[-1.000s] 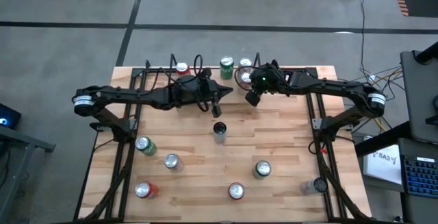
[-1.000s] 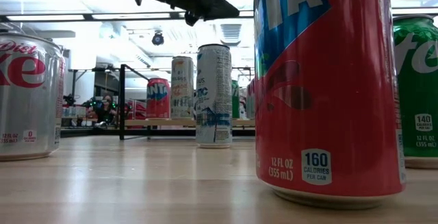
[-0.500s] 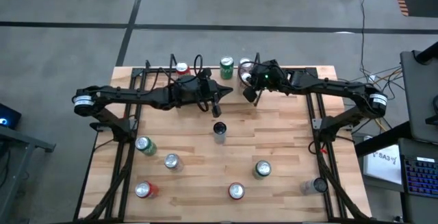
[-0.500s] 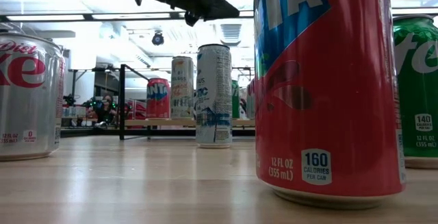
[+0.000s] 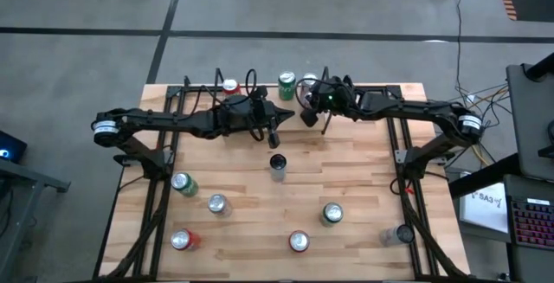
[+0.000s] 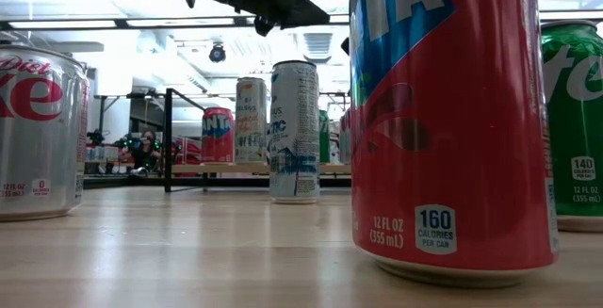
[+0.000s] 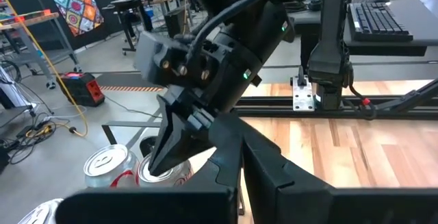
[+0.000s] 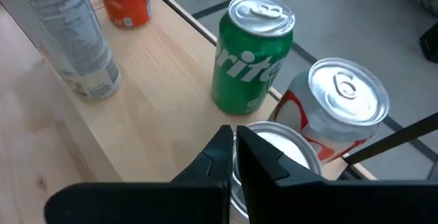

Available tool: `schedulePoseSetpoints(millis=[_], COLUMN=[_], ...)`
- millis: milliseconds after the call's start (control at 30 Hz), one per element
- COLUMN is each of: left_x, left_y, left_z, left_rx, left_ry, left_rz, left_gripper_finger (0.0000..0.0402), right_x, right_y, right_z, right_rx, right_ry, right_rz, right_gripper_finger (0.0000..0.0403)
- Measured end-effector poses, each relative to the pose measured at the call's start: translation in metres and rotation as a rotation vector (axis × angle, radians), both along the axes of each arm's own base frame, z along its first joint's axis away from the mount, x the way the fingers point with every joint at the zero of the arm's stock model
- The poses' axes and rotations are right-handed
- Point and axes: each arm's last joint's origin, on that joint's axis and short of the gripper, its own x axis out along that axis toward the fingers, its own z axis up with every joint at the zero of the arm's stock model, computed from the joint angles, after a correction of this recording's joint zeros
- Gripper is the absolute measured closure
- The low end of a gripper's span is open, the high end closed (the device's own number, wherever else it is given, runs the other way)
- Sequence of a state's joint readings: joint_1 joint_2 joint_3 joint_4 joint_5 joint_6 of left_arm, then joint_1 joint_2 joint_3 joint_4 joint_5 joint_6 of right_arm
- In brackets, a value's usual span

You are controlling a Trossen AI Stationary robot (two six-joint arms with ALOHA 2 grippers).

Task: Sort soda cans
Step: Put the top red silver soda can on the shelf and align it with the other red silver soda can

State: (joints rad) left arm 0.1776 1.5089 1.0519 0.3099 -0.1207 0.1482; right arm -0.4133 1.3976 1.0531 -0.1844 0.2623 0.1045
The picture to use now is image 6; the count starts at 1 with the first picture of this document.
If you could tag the silver Diet Coke can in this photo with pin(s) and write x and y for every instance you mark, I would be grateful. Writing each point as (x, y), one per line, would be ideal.
(345, 138)
(37, 148)

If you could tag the green Sprite can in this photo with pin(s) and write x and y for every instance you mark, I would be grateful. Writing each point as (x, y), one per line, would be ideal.
(324, 138)
(575, 134)

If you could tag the white Celsius can peach print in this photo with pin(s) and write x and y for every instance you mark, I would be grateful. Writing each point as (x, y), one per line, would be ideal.
(249, 124)

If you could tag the white Celsius can blue palm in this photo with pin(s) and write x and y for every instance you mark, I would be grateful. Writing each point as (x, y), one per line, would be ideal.
(294, 134)

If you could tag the orange Fanta can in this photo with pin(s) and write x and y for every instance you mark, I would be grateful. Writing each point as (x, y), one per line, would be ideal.
(217, 138)
(447, 157)

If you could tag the background black robot arm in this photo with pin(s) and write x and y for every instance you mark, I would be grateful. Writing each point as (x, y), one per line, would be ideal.
(123, 144)

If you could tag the ceiling air vent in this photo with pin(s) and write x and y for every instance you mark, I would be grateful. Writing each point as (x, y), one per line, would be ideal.
(318, 44)

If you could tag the thin black background stand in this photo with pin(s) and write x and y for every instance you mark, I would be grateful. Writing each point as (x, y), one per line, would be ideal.
(330, 94)

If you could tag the black ceiling spotlight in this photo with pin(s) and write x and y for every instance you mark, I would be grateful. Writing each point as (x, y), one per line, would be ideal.
(217, 53)

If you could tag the red storage bin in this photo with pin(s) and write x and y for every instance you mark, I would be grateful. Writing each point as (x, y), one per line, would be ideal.
(186, 150)

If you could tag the black metal shelf leg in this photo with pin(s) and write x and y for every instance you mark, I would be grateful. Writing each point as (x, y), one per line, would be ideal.
(167, 148)

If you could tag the person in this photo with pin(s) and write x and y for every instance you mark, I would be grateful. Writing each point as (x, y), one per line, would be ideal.
(146, 150)

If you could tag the black overhead frame bar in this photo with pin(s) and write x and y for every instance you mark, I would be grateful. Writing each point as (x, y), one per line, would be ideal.
(120, 23)

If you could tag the black metal table frame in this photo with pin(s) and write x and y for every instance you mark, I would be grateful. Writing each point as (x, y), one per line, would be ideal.
(118, 182)

